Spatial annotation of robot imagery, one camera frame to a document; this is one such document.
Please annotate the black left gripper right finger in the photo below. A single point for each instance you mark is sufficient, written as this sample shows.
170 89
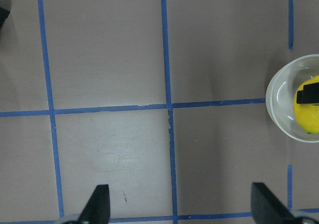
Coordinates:
266 208

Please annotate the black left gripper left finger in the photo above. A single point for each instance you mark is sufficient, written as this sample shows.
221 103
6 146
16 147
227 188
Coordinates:
97 209

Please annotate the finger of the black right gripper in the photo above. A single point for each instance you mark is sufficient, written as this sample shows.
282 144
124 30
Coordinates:
309 94

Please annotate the black plate rack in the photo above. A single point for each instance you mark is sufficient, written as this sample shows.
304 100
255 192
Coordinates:
4 13

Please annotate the yellow lemon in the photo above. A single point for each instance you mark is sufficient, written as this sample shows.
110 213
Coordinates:
307 115

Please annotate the white ceramic bowl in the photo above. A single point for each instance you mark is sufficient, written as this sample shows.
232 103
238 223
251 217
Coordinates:
280 96

